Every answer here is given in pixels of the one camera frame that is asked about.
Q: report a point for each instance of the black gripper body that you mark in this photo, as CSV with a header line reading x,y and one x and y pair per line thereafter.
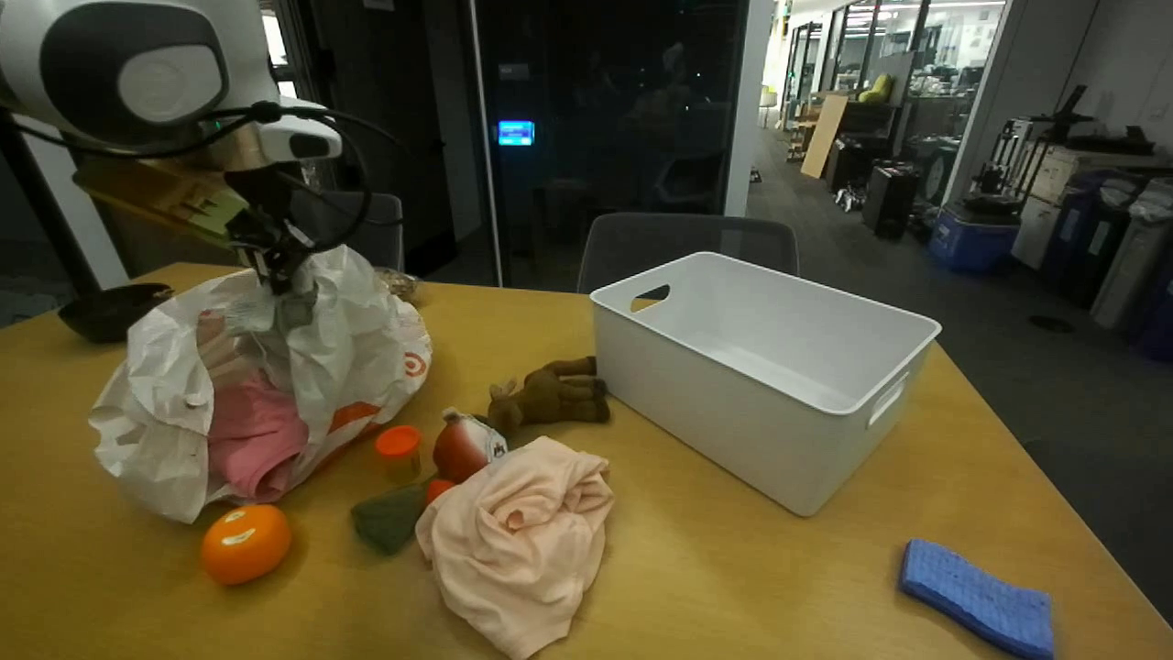
x,y
275,207

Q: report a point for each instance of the white plastic bag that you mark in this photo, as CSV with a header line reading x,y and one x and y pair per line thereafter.
x,y
342,332

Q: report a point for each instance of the beige cloth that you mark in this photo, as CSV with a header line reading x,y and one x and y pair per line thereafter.
x,y
518,537

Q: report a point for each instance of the clear bag of snacks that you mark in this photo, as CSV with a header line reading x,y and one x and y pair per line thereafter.
x,y
398,285

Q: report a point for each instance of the grey office chair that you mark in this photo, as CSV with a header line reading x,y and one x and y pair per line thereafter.
x,y
370,226
683,242

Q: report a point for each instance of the black stand base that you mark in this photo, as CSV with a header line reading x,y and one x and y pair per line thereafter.
x,y
115,314

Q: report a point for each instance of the pink cloth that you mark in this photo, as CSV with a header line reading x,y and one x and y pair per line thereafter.
x,y
257,443

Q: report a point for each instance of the small orange cup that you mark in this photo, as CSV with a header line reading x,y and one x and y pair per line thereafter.
x,y
398,444

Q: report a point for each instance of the red and white toy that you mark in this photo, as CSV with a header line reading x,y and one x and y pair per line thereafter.
x,y
462,450

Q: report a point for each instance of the blue lit screen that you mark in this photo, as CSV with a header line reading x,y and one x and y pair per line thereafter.
x,y
516,134

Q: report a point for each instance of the green toy vegetable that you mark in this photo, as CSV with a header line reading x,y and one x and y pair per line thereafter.
x,y
386,521

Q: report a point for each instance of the orange toy fruit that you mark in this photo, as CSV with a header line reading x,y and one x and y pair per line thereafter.
x,y
247,543

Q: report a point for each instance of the brown plush toy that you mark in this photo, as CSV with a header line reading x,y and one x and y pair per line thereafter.
x,y
555,394

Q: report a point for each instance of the white plastic bin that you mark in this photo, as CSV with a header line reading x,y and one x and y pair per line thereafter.
x,y
734,405

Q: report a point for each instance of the wooden board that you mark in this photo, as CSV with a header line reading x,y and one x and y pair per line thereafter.
x,y
827,137

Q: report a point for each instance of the black box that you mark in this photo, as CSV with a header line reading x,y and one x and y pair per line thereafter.
x,y
893,204

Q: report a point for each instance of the blue storage tub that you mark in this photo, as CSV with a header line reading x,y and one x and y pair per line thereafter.
x,y
973,240

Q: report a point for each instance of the white cabinet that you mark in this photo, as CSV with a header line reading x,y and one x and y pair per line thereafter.
x,y
1039,214

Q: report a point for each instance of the blue cloth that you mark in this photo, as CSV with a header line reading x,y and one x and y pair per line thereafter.
x,y
978,600

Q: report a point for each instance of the white trash bin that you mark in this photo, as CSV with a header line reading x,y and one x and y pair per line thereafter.
x,y
1139,259

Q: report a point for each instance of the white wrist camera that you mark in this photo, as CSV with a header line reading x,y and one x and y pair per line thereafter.
x,y
297,141

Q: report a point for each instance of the tan camera mount plate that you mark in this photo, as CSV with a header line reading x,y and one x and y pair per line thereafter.
x,y
160,195

